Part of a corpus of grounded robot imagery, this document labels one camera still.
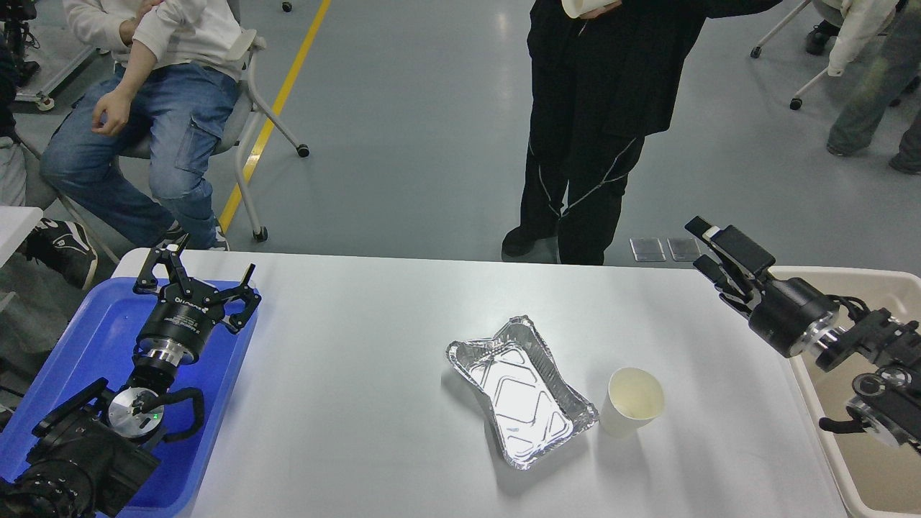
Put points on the right floor socket plate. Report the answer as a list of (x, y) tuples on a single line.
[(684, 250)]

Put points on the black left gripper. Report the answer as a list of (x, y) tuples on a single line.
[(181, 320)]

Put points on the standing person in black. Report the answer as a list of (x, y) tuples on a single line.
[(601, 83)]

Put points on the left floor socket plate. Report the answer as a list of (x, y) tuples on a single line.
[(647, 250)]

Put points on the blue plastic tray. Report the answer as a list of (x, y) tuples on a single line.
[(98, 343)]

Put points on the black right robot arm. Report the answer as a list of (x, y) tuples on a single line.
[(886, 402)]

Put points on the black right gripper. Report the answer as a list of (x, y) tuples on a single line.
[(788, 308)]

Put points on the floor socket plate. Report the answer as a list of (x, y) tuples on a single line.
[(684, 250), (647, 250)]

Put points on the beige plastic bin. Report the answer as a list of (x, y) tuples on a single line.
[(873, 479)]

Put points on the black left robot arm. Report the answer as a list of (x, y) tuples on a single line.
[(124, 413)]

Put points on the crumpled aluminium foil tray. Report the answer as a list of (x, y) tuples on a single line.
[(533, 411)]

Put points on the person in olive trousers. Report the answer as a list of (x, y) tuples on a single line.
[(895, 64)]

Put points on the seated person in jeans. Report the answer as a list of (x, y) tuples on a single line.
[(135, 148)]

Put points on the white paper cup held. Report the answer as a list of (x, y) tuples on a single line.
[(587, 9)]

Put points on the black and white sneaker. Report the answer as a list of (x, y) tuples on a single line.
[(63, 246)]

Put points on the metal trolley base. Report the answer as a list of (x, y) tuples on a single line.
[(58, 63)]

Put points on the cream paper cup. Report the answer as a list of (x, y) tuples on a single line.
[(634, 398)]

